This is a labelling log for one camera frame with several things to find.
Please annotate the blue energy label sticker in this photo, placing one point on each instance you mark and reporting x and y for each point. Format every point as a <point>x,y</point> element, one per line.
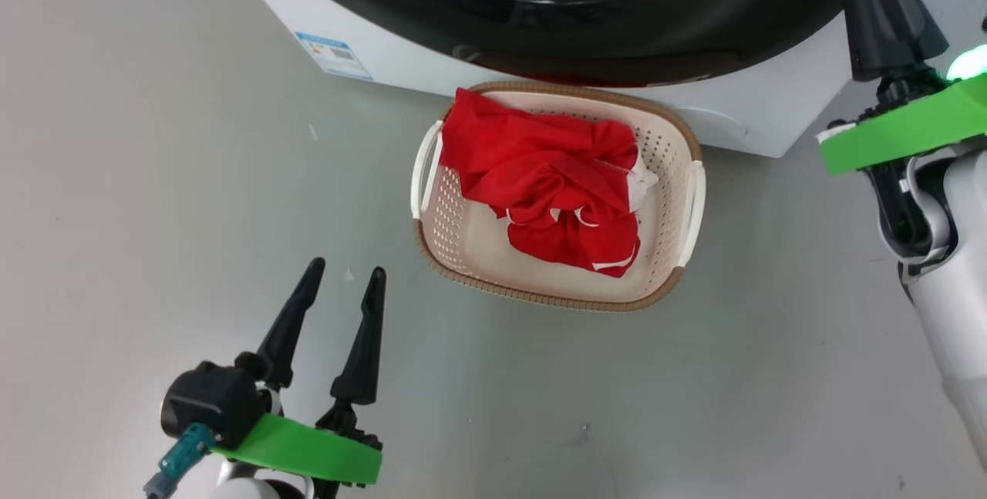
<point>334,56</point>

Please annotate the red shorts with white trim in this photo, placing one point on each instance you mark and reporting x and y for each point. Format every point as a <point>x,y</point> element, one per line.
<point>570,248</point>

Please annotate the red shirt with white sleeves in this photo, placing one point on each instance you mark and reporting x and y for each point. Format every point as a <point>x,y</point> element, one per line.
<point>540,160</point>

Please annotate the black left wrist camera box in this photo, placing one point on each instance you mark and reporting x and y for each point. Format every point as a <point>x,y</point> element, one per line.
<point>208,402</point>

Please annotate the right gripper body, green band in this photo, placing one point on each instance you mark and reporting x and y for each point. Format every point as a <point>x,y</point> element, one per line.
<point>910,129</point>

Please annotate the cream perforated basket, brown rim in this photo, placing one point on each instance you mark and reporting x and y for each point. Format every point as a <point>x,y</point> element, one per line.
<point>663,252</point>

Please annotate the white front-load washing machine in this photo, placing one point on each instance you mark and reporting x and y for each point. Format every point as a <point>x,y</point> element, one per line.
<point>771,113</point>

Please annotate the left gripper body, green band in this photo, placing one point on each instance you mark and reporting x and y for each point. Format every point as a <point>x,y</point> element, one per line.
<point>308,453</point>

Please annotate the round white filter cover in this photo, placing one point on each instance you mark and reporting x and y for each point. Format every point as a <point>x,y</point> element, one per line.
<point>721,125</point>

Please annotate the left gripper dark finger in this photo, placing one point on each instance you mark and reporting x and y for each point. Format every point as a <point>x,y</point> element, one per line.
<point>281,345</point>
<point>361,368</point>

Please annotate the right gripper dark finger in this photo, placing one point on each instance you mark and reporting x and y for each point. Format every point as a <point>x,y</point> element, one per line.
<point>914,32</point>
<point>867,28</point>

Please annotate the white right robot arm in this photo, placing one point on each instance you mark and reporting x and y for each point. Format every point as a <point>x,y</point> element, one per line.
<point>964,314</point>

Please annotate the glass washing machine door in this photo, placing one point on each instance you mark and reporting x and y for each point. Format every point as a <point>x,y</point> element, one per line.
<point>655,44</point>

